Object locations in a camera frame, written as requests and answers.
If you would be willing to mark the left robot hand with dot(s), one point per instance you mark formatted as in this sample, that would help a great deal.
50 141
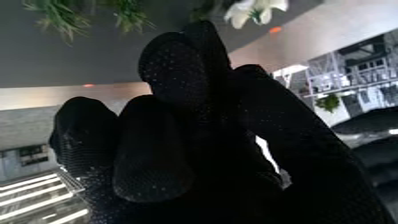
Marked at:
370 122

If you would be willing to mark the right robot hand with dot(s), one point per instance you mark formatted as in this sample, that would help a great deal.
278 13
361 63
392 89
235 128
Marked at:
196 133

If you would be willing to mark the dark mat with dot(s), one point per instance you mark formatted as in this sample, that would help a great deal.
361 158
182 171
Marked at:
36 60

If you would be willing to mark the small white flower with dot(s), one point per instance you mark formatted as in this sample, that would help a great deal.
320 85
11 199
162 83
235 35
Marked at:
242 13

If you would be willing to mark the green sprig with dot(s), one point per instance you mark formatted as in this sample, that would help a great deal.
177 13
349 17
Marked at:
59 15
130 13

